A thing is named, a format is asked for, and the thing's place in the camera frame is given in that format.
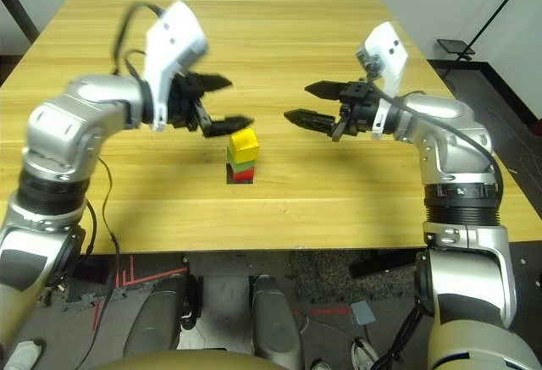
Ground wooden side table black legs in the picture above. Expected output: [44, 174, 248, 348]
[0, 0, 41, 45]

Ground green wooden block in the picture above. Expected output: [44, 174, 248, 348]
[227, 146, 257, 175]

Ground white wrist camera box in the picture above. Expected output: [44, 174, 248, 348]
[143, 0, 209, 132]
[354, 21, 408, 141]

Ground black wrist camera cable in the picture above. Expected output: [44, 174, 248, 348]
[366, 63, 505, 202]
[110, 1, 166, 87]

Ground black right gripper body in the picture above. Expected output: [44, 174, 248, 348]
[332, 78, 384, 142]

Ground speckled black floor mat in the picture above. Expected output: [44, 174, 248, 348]
[291, 251, 418, 303]

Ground olive robot torso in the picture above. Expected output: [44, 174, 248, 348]
[86, 348, 272, 370]

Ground black hanging right arm cables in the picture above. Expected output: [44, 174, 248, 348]
[372, 301, 429, 370]

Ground black left wrist camera cable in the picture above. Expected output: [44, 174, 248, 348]
[110, 1, 166, 87]

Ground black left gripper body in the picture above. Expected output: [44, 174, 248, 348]
[167, 71, 213, 138]

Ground grey robot right leg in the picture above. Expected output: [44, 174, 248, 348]
[252, 275, 306, 370]

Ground red wooden block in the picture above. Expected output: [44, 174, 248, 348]
[228, 164, 257, 183]

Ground small grey floor pad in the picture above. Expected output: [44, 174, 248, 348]
[350, 301, 377, 327]

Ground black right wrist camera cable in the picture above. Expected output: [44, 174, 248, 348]
[366, 63, 505, 202]

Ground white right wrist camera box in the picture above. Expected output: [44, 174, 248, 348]
[354, 21, 408, 141]

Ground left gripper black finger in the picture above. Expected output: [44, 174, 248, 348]
[198, 72, 234, 92]
[209, 114, 256, 137]

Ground black stand plate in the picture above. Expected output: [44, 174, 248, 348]
[435, 38, 476, 63]

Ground red floor tape line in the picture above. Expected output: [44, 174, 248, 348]
[295, 308, 352, 317]

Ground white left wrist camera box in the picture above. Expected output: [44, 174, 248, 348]
[143, 0, 209, 132]

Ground grey robot left leg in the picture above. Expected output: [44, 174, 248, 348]
[122, 274, 200, 356]

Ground yellow wooden block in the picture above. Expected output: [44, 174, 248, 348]
[230, 128, 260, 164]

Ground black hanging left arm cable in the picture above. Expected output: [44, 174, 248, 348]
[82, 156, 122, 370]

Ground grey robot leg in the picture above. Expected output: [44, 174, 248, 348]
[252, 275, 306, 370]
[122, 274, 200, 356]

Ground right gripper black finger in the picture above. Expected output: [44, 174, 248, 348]
[304, 80, 346, 101]
[283, 108, 340, 136]

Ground black square marker pad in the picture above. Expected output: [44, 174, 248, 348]
[225, 165, 255, 185]

